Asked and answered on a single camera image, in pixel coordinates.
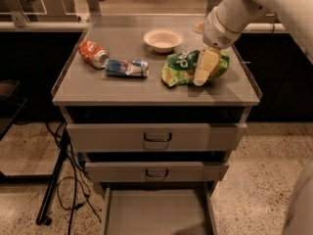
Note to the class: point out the green rice chip bag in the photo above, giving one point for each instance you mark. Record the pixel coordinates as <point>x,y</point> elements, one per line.
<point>179,68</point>

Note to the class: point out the clear acrylic barrier rail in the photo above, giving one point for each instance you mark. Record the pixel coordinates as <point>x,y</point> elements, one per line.
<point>64,14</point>

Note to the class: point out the crushed blue energy drink can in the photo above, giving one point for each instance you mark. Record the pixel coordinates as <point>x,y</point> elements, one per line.
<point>127,68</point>

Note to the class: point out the bottom grey drawer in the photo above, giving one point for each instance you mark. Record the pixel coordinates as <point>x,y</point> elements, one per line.
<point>155,209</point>

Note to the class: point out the white paper bowl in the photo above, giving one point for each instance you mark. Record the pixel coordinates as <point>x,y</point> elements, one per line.
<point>163,40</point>

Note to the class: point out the top grey drawer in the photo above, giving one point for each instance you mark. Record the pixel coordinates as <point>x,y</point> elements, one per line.
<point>155,128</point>

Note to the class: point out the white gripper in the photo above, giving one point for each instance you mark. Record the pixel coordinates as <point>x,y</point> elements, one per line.
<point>216,33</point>

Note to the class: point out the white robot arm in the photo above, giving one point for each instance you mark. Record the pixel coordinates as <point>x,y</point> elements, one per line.
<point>297,18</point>

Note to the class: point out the grey drawer cabinet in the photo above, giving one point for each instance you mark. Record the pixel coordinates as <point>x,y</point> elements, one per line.
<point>80,85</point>

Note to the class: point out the grey drawer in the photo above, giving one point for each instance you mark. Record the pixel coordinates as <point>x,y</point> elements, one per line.
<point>155,209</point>
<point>155,128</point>
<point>155,171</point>

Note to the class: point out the middle grey drawer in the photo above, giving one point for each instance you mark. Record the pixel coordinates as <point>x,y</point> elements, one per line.
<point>155,171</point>

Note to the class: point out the crushed orange soda can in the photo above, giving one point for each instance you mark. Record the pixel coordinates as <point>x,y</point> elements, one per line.
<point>93,54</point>

